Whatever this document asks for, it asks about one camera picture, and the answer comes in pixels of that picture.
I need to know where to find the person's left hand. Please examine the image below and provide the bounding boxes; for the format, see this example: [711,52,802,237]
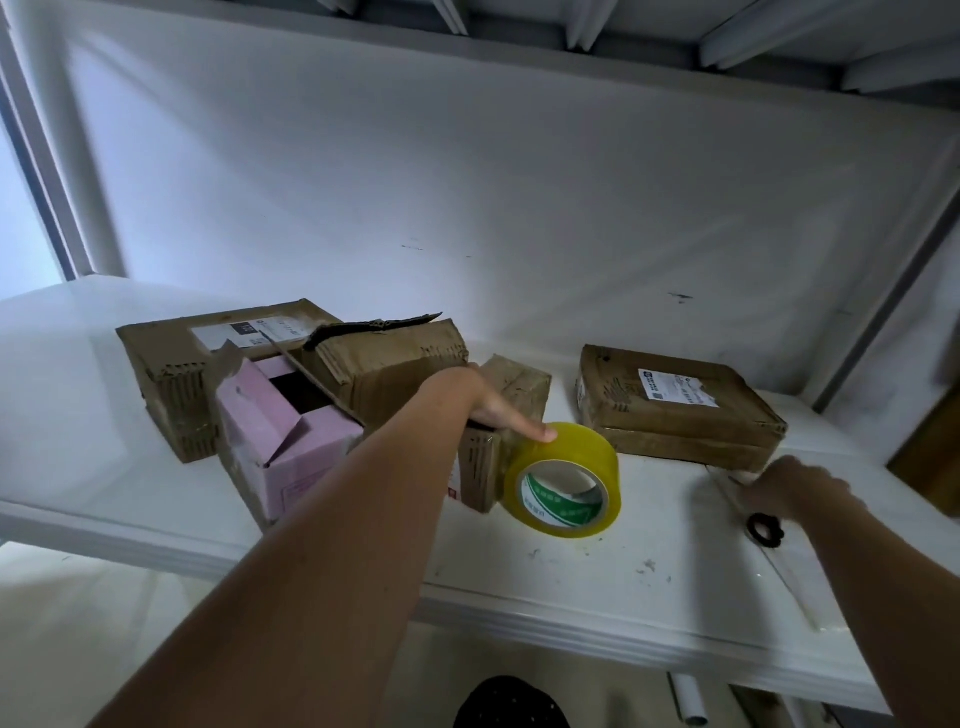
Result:
[415,363,561,447]

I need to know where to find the person's right hand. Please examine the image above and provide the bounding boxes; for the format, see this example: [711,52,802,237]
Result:
[733,454,860,528]

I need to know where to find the black handled scissors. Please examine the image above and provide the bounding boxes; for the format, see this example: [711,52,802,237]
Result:
[744,510,788,551]

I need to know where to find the small cardboard box red label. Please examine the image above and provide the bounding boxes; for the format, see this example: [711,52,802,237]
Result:
[445,352,555,516]

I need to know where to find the corrugated cardboard box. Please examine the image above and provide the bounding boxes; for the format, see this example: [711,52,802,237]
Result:
[298,312,473,431]

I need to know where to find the yellow tape roll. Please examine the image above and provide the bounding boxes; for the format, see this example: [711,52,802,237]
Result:
[498,420,624,540]

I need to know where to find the pink carton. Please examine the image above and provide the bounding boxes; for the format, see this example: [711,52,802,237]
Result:
[204,346,368,531]

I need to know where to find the long cardboard box white label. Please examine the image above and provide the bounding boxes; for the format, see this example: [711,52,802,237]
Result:
[115,297,345,465]

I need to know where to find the person's left forearm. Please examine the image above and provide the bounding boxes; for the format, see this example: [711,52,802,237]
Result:
[90,382,482,728]

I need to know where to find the person's right forearm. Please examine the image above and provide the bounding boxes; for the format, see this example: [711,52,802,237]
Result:
[817,487,960,728]

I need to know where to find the person's black trousers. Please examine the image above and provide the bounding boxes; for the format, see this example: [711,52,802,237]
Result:
[453,673,573,728]

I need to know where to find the wooden stool blue top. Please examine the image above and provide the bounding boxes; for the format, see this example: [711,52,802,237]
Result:
[885,375,960,522]

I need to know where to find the white tube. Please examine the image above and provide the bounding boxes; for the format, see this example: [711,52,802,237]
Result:
[666,669,711,728]

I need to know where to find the white metal shelf rack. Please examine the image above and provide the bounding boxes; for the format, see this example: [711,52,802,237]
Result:
[0,0,960,728]

